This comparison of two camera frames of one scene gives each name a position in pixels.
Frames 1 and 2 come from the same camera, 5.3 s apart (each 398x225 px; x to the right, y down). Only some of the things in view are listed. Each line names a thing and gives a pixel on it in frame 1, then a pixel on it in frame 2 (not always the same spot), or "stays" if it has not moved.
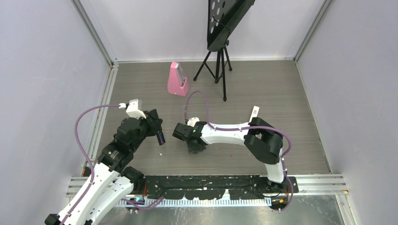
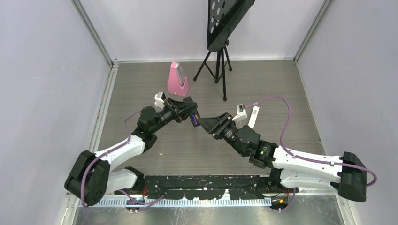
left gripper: (154, 123) to (180, 110)
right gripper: (192, 150) to (216, 125)
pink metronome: (178, 82) stays
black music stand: (223, 17) stays
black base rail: (214, 187) stays
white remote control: (255, 113) stays
